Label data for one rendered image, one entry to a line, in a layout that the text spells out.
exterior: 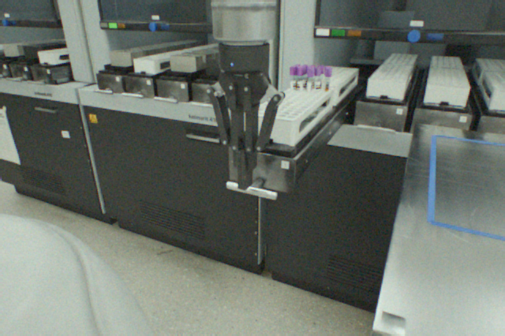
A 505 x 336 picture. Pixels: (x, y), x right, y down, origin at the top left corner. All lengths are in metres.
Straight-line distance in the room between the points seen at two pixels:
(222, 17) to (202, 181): 0.94
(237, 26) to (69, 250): 0.39
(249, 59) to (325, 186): 0.72
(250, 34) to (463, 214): 0.36
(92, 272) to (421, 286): 0.29
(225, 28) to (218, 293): 1.17
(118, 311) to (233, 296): 1.32
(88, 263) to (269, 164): 0.51
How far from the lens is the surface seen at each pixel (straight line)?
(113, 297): 0.17
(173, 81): 1.30
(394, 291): 0.36
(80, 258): 0.18
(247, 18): 0.50
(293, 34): 1.16
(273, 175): 0.66
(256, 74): 0.53
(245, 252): 1.44
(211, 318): 1.42
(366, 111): 1.05
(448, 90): 1.06
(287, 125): 0.65
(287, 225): 1.28
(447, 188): 0.57
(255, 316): 1.42
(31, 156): 2.15
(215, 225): 1.45
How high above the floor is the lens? 1.06
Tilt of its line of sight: 26 degrees down
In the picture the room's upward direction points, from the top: straight up
